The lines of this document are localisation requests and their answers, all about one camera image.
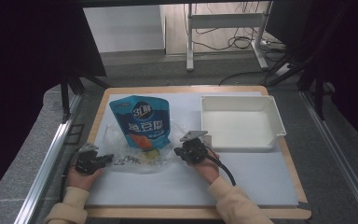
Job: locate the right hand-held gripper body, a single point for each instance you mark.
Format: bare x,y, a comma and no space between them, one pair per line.
195,151

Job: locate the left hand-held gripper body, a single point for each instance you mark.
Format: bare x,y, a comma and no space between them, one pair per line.
85,161

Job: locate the clear smiley plastic bag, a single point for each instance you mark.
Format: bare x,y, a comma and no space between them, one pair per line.
143,160

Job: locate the blue snack pouch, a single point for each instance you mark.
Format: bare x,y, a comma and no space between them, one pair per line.
143,124

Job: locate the person's left hand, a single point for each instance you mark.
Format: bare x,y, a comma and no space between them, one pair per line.
80,179

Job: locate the person's right hand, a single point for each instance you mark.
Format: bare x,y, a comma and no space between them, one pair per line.
209,169

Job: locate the pale blue table mat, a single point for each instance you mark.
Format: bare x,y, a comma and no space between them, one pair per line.
180,189

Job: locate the white plastic bin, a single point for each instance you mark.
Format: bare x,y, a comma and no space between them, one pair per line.
239,124

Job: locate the dark curtain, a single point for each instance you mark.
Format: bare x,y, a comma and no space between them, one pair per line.
28,46
351,62

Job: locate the white power strip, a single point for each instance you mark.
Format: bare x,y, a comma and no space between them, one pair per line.
265,42

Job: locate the white cabinet panel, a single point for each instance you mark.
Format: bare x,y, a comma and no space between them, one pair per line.
122,28

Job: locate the black tripod stand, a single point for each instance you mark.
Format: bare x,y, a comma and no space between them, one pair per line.
307,59

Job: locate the aluminium rail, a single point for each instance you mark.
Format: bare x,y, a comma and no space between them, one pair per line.
338,155
46,165

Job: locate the white metal desk frame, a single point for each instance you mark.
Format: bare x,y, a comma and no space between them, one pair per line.
227,21

